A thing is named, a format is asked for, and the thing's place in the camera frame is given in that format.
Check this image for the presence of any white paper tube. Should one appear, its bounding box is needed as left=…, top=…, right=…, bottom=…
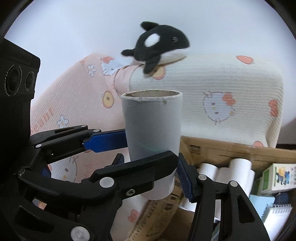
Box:
left=215, top=158, right=255, bottom=196
left=120, top=89, right=183, bottom=201
left=197, top=163, right=218, bottom=181

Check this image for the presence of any cardboard box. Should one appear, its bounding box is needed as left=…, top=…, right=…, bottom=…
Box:
left=132, top=137, right=295, bottom=240

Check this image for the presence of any cream Hello Kitty pillow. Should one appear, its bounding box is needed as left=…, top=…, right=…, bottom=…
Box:
left=129, top=55, right=283, bottom=148

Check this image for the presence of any orca plush toy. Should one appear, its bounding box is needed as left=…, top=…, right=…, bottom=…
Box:
left=121, top=21, right=190, bottom=74

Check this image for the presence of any white spiral notepad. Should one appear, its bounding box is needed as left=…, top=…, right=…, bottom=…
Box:
left=262, top=204, right=292, bottom=241

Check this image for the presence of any green white mosquito liquid box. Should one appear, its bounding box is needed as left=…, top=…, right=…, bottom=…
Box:
left=251, top=163, right=295, bottom=196

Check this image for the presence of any left hand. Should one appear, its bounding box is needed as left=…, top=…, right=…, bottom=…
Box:
left=33, top=199, right=47, bottom=210

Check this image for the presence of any pink Hello Kitty bedsheet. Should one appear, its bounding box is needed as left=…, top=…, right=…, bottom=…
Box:
left=30, top=53, right=149, bottom=241

